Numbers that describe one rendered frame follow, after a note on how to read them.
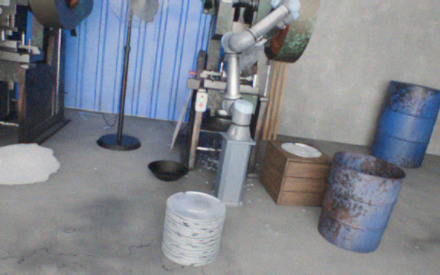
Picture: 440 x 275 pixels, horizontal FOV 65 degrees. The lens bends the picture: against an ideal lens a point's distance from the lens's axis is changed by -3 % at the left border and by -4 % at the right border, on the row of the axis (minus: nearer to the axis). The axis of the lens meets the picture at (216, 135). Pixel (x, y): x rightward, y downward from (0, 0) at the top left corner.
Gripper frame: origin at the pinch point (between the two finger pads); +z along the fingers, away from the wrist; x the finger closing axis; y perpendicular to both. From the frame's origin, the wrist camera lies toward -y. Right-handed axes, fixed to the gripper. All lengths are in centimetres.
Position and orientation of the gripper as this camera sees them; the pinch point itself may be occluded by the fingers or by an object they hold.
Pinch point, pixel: (257, 43)
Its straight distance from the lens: 257.0
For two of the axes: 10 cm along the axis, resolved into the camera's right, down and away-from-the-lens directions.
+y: -5.3, 1.6, -8.3
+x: 4.8, 8.6, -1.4
